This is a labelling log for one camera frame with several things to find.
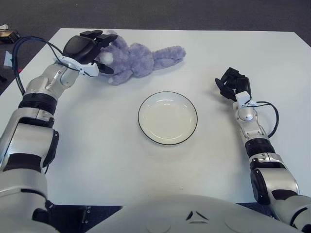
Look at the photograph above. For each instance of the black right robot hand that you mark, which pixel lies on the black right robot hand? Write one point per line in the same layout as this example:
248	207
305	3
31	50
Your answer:
229	86

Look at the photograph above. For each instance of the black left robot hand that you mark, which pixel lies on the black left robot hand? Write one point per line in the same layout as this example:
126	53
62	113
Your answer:
80	48

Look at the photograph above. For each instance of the purple plush bunny doll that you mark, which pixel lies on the purple plush bunny doll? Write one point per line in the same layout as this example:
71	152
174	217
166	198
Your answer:
138	60

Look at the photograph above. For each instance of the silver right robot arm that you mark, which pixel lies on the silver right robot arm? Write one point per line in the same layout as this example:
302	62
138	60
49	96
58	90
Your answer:
274	179

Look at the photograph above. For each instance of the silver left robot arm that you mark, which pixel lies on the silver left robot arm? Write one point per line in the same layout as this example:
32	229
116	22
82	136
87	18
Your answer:
26	136

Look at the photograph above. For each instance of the white plate with black rim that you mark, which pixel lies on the white plate with black rim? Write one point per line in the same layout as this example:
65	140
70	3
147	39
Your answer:
167	120

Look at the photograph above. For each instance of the dark box on floor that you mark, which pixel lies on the dark box on floor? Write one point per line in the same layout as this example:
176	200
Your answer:
9	36

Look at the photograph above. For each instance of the white item on floor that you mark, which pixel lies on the white item on floor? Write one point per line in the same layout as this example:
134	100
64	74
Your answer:
3	26

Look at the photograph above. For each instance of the black object on floor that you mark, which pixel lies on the black object on floor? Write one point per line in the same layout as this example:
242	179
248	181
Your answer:
2	78

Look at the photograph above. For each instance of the grey robot torso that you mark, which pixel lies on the grey robot torso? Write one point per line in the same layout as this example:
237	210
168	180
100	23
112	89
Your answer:
182	213

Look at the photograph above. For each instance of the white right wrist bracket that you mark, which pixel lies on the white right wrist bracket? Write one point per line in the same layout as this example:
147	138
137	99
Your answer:
243	97

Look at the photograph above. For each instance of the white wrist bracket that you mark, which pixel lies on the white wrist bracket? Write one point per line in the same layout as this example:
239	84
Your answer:
243	97
92	70

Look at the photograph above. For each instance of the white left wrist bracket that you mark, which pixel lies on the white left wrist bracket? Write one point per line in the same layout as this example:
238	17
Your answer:
92	70

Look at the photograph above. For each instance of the black bracket under table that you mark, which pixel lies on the black bracket under table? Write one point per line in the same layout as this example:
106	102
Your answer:
87	214

